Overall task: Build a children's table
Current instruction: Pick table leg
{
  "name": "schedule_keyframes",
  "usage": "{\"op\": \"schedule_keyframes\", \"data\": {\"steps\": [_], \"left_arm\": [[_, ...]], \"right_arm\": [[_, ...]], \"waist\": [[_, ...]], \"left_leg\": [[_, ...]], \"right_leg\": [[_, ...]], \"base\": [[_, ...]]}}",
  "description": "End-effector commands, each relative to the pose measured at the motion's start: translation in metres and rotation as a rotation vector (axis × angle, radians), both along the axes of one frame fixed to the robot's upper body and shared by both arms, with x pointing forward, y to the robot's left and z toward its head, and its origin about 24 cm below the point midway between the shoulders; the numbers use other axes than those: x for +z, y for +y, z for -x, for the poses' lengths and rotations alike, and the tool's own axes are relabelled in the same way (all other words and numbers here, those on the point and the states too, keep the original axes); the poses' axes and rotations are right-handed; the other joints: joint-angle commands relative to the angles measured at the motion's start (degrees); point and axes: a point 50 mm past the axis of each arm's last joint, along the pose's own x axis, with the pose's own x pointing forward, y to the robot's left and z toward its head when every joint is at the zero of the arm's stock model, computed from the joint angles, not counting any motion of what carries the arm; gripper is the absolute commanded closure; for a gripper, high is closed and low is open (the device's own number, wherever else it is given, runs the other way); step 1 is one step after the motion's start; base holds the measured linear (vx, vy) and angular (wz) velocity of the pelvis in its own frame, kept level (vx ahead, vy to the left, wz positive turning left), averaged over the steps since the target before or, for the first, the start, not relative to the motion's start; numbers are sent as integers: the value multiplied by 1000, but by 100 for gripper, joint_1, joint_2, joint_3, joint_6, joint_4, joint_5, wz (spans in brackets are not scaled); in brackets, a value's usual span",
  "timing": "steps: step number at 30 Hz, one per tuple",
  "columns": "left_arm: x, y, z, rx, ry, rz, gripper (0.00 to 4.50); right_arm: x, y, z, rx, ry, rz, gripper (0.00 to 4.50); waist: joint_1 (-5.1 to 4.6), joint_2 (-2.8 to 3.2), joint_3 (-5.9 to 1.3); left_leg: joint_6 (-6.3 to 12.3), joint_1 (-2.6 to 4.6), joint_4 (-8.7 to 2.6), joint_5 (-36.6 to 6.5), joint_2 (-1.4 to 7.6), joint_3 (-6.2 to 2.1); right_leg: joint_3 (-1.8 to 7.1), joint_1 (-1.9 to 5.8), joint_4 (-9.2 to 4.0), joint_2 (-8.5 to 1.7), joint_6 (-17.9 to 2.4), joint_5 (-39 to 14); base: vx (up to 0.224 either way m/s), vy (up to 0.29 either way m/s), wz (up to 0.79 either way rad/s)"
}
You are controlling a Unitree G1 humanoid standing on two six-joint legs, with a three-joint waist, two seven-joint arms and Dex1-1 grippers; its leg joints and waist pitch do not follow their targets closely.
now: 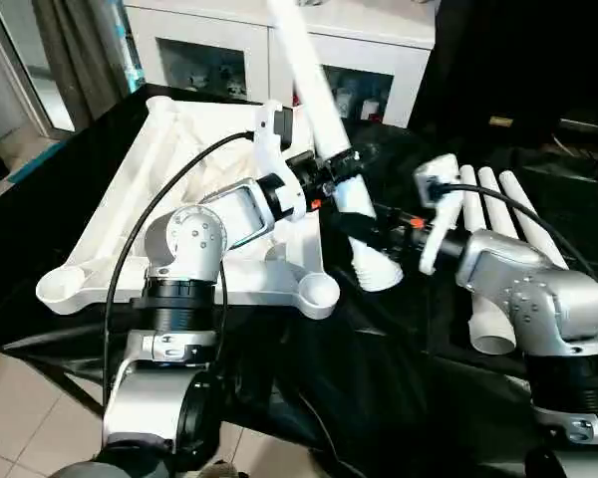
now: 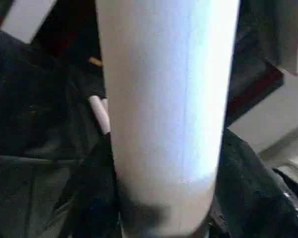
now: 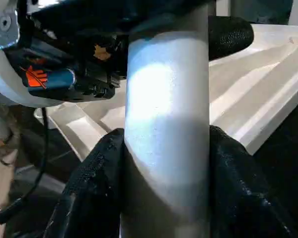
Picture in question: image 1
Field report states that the blue white printed mug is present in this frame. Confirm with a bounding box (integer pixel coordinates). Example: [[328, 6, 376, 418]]
[[335, 89, 356, 119]]

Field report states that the white glass-door cabinet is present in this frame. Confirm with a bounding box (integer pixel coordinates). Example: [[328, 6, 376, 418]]
[[123, 0, 439, 130]]

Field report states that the teal white patterned banner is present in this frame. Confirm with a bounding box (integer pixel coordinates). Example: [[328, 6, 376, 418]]
[[113, 0, 148, 97]]

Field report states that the black table stand leg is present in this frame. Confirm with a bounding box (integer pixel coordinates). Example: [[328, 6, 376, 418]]
[[31, 355, 107, 418]]

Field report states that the white plastic table leg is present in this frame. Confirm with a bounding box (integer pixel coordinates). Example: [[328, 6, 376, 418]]
[[265, 0, 405, 295], [496, 168, 573, 274], [476, 165, 523, 241], [457, 164, 518, 357]]

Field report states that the glass sliding door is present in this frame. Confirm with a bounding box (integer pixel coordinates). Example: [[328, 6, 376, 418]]
[[0, 0, 77, 139]]

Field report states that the grey curtain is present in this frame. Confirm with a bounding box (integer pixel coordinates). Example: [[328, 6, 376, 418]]
[[31, 0, 132, 131]]

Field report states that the white plastic table top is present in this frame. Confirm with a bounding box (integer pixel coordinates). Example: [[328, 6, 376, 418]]
[[33, 94, 341, 322]]

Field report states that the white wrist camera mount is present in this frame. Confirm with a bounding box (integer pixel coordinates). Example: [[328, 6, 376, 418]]
[[412, 152, 465, 276], [250, 98, 316, 224]]

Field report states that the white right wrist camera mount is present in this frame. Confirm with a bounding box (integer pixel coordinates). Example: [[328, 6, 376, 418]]
[[412, 152, 465, 276]]

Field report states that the black mat cloth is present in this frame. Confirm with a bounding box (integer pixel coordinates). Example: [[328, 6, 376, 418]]
[[0, 83, 598, 478]]

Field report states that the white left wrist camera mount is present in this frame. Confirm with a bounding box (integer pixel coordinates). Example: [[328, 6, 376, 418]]
[[250, 98, 316, 224]]

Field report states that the thin black cable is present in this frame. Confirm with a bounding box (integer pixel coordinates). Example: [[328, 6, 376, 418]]
[[272, 374, 344, 468]]

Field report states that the black backdrop cloth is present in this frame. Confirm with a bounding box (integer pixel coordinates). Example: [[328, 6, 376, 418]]
[[408, 0, 598, 145]]

